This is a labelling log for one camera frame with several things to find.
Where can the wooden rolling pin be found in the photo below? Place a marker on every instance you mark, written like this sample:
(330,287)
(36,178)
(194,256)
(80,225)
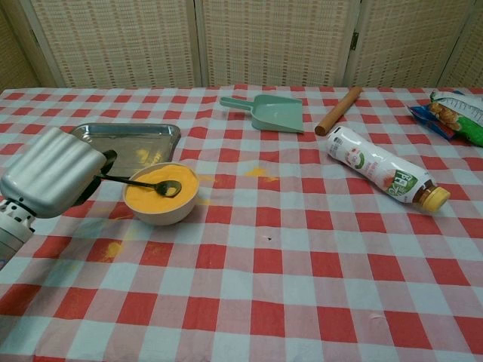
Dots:
(338,111)

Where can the rectangular steel tray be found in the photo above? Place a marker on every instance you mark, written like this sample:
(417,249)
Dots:
(151,139)

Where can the metal screen hinge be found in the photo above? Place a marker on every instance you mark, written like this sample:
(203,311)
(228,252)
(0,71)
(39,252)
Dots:
(355,40)

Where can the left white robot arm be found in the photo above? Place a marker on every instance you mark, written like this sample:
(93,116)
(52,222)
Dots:
(11,230)

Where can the red white checkered tablecloth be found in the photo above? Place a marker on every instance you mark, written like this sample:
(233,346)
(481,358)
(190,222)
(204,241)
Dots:
(264,271)

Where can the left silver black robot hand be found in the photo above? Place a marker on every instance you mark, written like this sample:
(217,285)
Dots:
(49,173)

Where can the green plastic scoop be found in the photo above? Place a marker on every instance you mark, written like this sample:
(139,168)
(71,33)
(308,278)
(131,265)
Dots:
(277,115)

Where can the black spoon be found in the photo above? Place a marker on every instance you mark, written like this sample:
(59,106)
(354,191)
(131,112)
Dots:
(170,187)

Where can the woven folding screen panel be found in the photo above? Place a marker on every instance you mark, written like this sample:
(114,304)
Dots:
(120,41)
(15,56)
(275,41)
(468,49)
(400,41)

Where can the blue snack bag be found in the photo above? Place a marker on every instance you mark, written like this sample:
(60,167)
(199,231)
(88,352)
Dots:
(422,115)

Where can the yellow bowl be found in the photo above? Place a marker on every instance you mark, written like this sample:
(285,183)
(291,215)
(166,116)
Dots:
(162,211)

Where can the white bottle with orange cap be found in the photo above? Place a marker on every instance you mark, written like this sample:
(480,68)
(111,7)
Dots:
(377,166)

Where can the green white snack bag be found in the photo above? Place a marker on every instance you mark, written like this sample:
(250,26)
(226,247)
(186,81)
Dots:
(468,124)

